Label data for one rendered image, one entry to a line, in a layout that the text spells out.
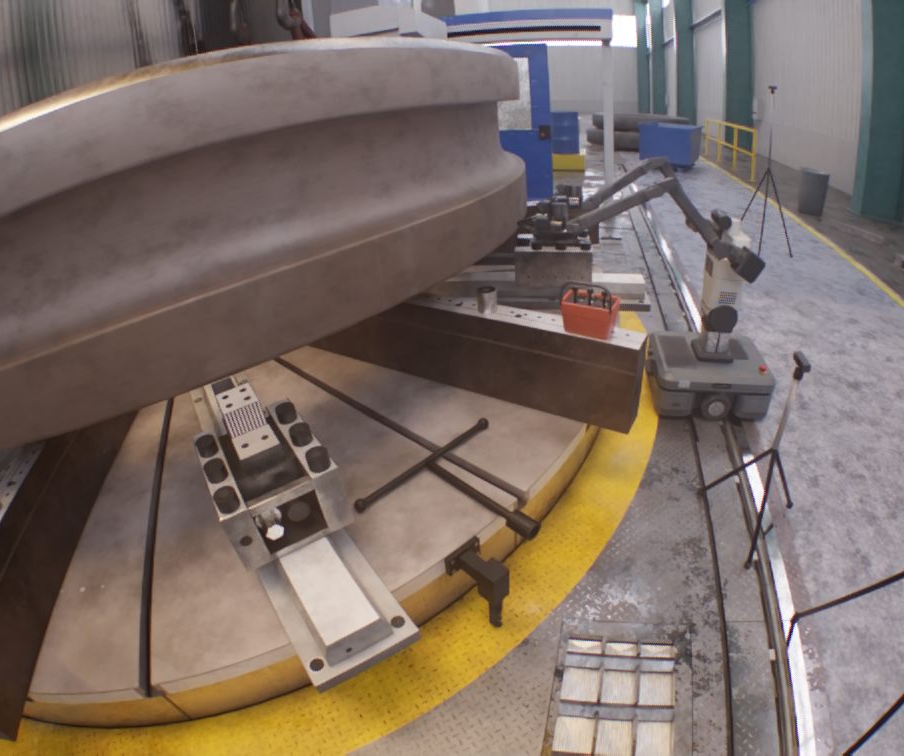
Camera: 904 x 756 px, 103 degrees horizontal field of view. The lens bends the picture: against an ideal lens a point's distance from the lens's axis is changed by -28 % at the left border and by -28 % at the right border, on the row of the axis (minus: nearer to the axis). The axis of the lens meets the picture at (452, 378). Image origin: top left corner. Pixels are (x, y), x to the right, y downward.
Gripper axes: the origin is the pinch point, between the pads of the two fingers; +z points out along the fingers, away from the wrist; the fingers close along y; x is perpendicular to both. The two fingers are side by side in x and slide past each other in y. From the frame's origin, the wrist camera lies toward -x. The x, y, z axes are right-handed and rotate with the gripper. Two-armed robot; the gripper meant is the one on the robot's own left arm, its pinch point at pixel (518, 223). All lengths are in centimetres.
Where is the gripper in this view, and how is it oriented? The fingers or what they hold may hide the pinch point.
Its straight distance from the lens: 221.4
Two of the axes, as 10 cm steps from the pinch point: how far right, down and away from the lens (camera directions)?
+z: -8.9, -1.7, 4.1
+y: -4.4, 5.0, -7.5
